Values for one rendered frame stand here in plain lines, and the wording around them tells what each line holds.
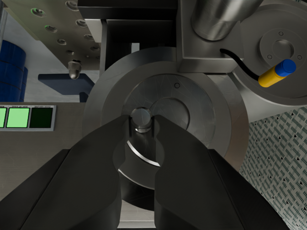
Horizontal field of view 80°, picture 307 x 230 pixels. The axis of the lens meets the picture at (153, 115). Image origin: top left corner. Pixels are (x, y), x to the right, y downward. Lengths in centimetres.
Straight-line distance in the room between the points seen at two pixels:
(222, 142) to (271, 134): 18
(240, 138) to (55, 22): 38
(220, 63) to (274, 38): 8
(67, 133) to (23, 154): 12
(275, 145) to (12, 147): 58
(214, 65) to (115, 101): 9
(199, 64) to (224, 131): 6
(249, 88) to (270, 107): 3
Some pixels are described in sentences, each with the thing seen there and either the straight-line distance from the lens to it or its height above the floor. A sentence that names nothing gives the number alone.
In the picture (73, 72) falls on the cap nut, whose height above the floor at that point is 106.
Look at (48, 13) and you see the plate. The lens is 43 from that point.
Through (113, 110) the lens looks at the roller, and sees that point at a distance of 16.
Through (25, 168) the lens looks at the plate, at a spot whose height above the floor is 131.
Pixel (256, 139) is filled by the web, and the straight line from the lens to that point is 38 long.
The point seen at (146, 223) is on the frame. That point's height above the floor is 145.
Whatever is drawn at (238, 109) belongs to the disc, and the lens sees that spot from 18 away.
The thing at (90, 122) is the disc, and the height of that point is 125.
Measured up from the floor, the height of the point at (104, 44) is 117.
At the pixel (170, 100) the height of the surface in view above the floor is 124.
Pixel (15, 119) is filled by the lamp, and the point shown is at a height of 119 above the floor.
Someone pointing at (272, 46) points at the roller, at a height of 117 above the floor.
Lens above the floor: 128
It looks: 12 degrees down
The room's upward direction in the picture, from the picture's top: 180 degrees clockwise
